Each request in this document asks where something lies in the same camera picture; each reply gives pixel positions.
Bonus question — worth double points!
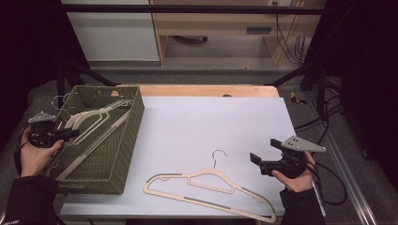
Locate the aluminium rail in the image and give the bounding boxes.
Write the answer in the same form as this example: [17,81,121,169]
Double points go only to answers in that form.
[304,93,380,225]

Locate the black horizontal frame bar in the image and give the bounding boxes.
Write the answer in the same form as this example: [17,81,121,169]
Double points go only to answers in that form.
[60,3,327,15]

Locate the black floor cables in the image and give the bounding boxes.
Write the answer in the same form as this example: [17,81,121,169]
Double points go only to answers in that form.
[293,77,344,143]

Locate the yellow and black tool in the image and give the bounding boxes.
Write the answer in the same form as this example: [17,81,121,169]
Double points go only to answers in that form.
[289,91,308,106]

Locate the person's right hand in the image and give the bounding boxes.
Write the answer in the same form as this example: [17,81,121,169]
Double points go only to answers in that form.
[270,151,317,193]

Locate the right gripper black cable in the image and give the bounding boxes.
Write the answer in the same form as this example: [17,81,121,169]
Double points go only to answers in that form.
[308,160,348,206]

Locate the light wooden desk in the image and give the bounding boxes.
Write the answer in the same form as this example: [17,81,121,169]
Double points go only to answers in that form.
[149,0,328,68]

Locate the green woven basket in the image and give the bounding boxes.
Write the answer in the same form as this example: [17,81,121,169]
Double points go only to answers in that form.
[43,84,145,195]

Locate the white cabinet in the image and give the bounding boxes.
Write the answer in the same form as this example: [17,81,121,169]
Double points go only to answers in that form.
[60,0,161,63]

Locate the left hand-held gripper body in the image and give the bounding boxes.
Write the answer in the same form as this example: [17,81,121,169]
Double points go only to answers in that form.
[27,111,64,149]

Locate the beige clothes hanger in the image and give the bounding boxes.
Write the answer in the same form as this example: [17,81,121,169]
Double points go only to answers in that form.
[143,149,278,224]
[46,93,134,182]

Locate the black hanging cables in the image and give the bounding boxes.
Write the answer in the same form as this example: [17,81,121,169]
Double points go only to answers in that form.
[271,1,310,67]

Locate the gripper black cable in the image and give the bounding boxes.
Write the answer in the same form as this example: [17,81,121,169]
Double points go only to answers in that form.
[13,124,32,176]
[308,160,348,206]

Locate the black curtain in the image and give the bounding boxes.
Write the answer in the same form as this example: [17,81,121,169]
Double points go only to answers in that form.
[0,0,90,154]
[304,0,398,184]

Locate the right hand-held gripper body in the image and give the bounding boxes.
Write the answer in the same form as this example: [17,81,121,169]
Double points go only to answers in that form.
[258,135,328,180]

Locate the white paper sheet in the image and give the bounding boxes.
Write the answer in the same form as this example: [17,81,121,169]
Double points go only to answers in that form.
[59,96,299,218]

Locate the black metal stand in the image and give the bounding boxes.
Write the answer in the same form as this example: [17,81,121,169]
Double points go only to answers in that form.
[55,58,119,111]
[266,58,329,117]

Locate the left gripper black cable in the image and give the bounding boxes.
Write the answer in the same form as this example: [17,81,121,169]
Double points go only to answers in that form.
[13,124,32,176]

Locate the person's left hand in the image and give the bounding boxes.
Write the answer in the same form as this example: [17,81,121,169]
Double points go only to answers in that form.
[19,126,66,178]

